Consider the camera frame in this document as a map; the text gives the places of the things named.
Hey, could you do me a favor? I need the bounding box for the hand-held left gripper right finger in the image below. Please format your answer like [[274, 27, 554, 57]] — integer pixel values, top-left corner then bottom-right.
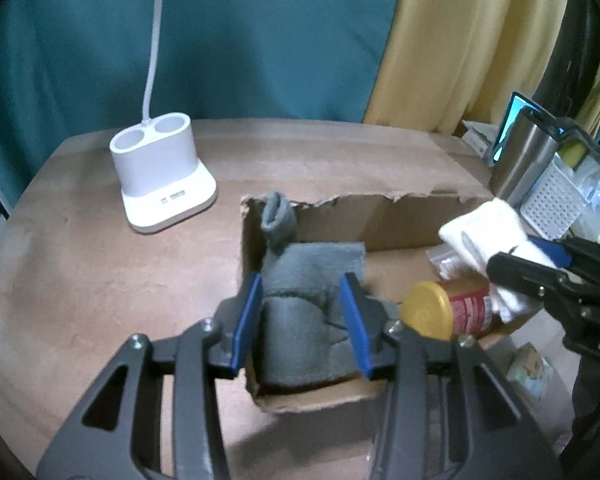
[[339, 272, 566, 480]]

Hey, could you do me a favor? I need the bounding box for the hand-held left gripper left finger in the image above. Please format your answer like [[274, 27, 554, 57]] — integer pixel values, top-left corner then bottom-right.
[[36, 272, 266, 480]]

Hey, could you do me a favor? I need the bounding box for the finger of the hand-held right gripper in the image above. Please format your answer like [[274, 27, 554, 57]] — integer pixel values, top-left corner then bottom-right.
[[486, 251, 583, 313], [527, 236, 600, 286]]

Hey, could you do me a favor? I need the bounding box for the white sock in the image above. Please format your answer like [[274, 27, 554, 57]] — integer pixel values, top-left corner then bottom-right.
[[438, 198, 547, 324]]

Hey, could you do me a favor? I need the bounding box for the grey sock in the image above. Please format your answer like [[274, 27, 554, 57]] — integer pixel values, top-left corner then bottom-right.
[[256, 189, 382, 389]]

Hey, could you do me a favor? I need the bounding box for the cardboard box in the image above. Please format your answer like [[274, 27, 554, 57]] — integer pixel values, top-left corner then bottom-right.
[[239, 190, 547, 414]]

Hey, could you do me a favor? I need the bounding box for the white perforated basket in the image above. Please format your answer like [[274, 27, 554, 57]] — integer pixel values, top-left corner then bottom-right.
[[522, 157, 592, 241]]

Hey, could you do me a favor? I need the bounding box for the clear plastic bag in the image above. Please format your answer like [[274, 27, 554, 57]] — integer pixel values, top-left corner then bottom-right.
[[426, 244, 483, 281]]

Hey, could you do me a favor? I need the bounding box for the yellow lid jar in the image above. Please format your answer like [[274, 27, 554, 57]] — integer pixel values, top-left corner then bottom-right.
[[402, 280, 497, 342]]

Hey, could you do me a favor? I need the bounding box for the small printed carton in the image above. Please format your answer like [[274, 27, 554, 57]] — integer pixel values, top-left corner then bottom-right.
[[508, 342, 556, 398]]

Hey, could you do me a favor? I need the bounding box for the yellow sponge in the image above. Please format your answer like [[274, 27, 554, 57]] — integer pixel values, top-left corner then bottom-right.
[[560, 141, 590, 169]]

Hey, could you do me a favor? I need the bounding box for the steel tumbler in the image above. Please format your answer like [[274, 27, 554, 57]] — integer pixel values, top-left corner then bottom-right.
[[489, 108, 588, 207]]

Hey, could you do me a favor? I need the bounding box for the teal flat panel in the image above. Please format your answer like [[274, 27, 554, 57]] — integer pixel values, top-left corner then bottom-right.
[[489, 91, 545, 167]]

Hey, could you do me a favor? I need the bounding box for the white paper box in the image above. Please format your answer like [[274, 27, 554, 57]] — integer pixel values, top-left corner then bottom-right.
[[461, 120, 503, 158]]

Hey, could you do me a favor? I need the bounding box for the white desk lamp base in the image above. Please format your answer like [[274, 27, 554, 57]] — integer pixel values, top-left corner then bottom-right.
[[109, 0, 218, 234]]

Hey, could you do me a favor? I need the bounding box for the dark cloth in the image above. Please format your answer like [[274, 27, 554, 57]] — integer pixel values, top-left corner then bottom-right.
[[527, 0, 600, 131]]

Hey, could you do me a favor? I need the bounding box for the yellow curtain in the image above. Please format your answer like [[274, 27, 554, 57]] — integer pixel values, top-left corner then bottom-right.
[[362, 0, 600, 137]]

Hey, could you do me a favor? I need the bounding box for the teal curtain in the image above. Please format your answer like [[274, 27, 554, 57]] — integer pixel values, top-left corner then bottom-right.
[[0, 0, 406, 221]]

